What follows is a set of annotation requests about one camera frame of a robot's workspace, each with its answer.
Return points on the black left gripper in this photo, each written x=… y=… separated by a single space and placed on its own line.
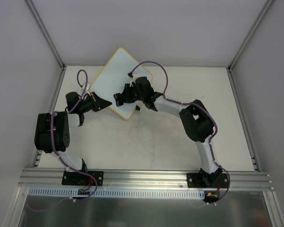
x=94 y=101

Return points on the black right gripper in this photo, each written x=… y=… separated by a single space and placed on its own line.
x=127 y=93

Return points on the yellow framed whiteboard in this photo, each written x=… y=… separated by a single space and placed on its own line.
x=114 y=76

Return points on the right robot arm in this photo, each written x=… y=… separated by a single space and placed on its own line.
x=199 y=126

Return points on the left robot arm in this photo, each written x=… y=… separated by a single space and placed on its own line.
x=52 y=134

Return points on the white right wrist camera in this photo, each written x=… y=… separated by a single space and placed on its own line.
x=134 y=76

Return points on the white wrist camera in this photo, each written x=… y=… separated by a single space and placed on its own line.
x=134 y=76
x=85 y=87

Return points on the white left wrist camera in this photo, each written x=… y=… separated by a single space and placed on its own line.
x=85 y=87

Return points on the left aluminium frame post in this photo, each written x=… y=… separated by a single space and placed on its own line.
x=44 y=32

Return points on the aluminium frame post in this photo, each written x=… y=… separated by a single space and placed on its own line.
x=256 y=24
x=44 y=32

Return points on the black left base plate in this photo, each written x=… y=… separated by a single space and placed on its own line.
x=77 y=179

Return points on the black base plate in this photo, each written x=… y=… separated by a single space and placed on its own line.
x=199 y=180
x=77 y=179

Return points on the white slotted cable duct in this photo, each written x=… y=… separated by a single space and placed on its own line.
x=118 y=193

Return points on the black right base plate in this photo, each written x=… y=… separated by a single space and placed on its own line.
x=199 y=180

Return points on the aluminium mounting rail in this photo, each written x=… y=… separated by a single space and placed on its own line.
x=145 y=179

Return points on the right aluminium frame post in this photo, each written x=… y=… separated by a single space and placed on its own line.
x=256 y=24

